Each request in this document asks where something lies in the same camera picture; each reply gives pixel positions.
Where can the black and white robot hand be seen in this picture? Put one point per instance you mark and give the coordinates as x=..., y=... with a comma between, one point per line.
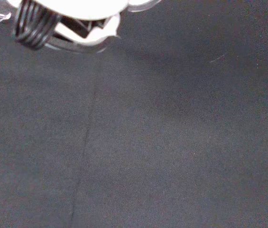
x=76, y=9

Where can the black bench cloth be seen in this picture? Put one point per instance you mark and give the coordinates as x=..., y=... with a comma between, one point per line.
x=148, y=142

